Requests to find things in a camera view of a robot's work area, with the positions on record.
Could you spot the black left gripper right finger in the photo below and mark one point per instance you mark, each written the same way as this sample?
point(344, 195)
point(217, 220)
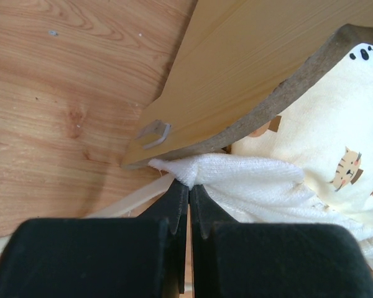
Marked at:
point(233, 259)

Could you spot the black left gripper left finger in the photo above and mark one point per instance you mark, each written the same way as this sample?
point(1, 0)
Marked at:
point(141, 256)

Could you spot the cream animal print mattress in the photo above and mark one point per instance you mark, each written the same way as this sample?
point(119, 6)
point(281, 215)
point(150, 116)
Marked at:
point(312, 164)

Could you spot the wooden pet bed frame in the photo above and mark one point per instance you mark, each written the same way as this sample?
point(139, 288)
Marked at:
point(232, 56)

